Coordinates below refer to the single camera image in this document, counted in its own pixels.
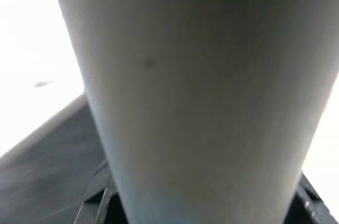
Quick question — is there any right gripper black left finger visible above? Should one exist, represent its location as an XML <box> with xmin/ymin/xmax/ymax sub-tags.
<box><xmin>73</xmin><ymin>159</ymin><xmax>127</xmax><ymax>224</ymax></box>

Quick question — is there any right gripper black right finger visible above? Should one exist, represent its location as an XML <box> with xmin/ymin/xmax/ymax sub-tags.
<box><xmin>284</xmin><ymin>172</ymin><xmax>339</xmax><ymax>224</ymax></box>

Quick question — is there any white plastic table leg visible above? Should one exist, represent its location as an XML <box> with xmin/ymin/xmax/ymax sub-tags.
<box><xmin>49</xmin><ymin>0</ymin><xmax>339</xmax><ymax>224</ymax></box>

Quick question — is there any white plastic children table top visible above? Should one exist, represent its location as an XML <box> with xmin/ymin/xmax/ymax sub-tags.
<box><xmin>0</xmin><ymin>0</ymin><xmax>339</xmax><ymax>182</ymax></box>

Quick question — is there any black tablecloth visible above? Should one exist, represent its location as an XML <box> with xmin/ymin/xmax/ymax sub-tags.
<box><xmin>0</xmin><ymin>96</ymin><xmax>112</xmax><ymax>224</ymax></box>

